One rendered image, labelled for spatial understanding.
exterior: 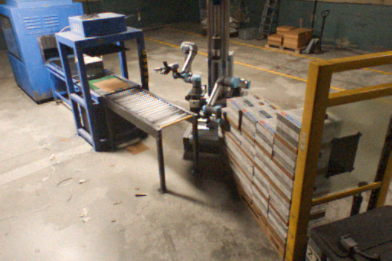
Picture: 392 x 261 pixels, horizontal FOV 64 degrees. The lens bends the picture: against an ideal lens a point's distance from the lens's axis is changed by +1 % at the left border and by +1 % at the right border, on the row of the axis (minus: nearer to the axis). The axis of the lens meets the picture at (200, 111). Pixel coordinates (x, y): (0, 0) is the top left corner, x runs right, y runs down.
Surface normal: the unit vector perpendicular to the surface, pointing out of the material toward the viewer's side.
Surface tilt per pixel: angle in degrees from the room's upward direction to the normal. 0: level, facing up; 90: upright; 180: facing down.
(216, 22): 90
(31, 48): 90
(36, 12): 90
